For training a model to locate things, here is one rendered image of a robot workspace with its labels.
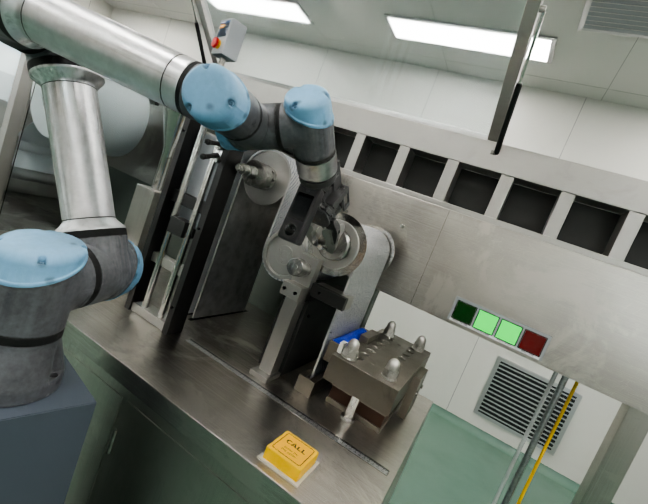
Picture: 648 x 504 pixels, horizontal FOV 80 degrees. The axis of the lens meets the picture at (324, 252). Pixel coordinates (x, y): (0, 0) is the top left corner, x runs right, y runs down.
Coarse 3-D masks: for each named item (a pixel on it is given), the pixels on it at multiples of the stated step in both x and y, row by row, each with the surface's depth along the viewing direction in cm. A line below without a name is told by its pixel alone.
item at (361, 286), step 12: (360, 276) 93; (372, 276) 102; (348, 288) 89; (360, 288) 97; (372, 288) 106; (360, 300) 101; (336, 312) 88; (348, 312) 96; (360, 312) 105; (336, 324) 91; (348, 324) 100; (360, 324) 110; (336, 336) 95
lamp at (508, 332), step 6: (504, 324) 102; (510, 324) 102; (498, 330) 103; (504, 330) 102; (510, 330) 102; (516, 330) 101; (498, 336) 103; (504, 336) 102; (510, 336) 102; (516, 336) 101; (510, 342) 102
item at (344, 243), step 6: (342, 234) 86; (318, 240) 88; (324, 240) 88; (342, 240) 86; (348, 240) 86; (342, 246) 86; (348, 246) 86; (324, 252) 88; (336, 252) 86; (342, 252) 86; (348, 252) 87; (330, 258) 87; (336, 258) 86; (342, 258) 88
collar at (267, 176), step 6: (252, 162) 93; (258, 162) 93; (258, 168) 92; (264, 168) 92; (270, 168) 95; (258, 174) 92; (264, 174) 92; (270, 174) 94; (276, 174) 97; (246, 180) 94; (252, 180) 93; (258, 180) 92; (264, 180) 93; (270, 180) 95; (252, 186) 94; (258, 186) 94; (264, 186) 95; (270, 186) 97
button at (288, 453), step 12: (288, 432) 69; (276, 444) 65; (288, 444) 66; (300, 444) 67; (264, 456) 64; (276, 456) 63; (288, 456) 63; (300, 456) 64; (312, 456) 65; (288, 468) 62; (300, 468) 61
